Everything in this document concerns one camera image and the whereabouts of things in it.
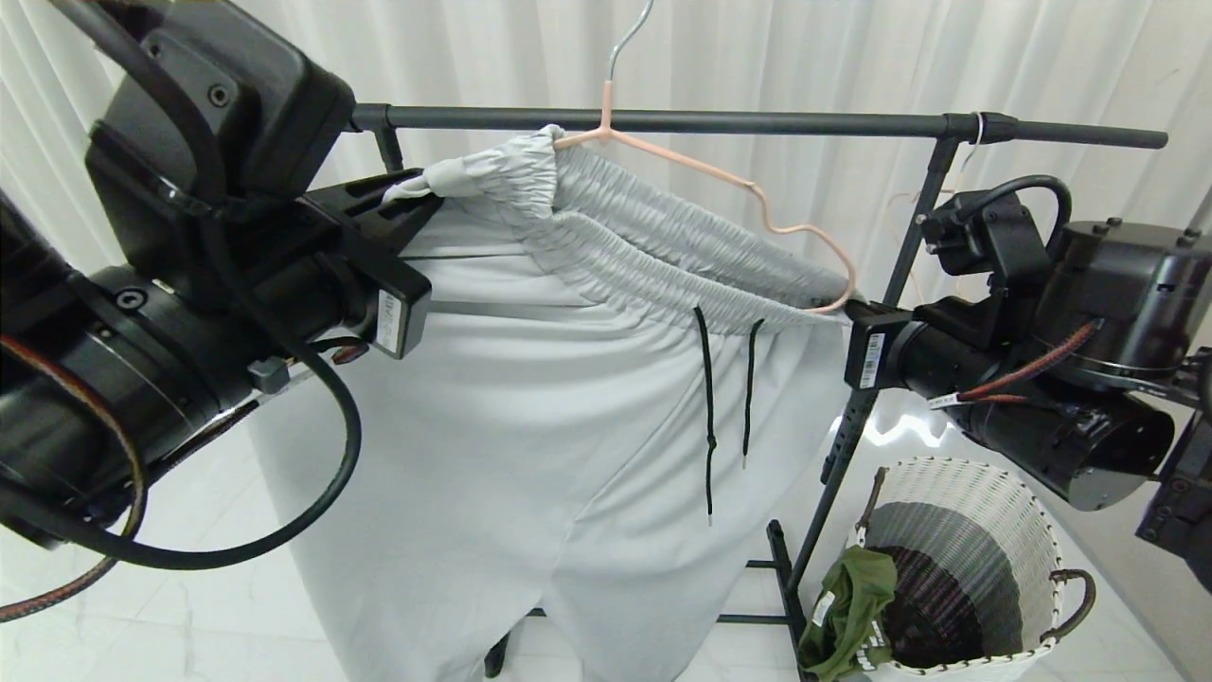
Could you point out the black clothes rack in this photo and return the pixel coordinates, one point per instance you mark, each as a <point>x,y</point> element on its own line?
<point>757,122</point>

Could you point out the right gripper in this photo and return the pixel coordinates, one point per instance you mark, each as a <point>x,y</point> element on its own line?
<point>937,360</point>

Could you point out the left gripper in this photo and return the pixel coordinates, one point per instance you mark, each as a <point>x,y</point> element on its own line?
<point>189,379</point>

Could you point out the white laundry basket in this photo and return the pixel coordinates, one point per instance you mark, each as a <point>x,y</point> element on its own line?
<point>975,493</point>

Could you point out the pink clothes hanger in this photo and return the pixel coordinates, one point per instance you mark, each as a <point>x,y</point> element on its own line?
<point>914,196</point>
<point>606,104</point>

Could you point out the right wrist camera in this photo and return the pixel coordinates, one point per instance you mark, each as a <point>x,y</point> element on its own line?
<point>994,246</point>

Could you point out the green garment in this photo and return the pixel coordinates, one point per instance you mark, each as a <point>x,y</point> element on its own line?
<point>852,597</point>

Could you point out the pale grey shorts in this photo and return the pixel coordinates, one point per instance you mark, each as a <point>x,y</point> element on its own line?
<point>521,426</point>

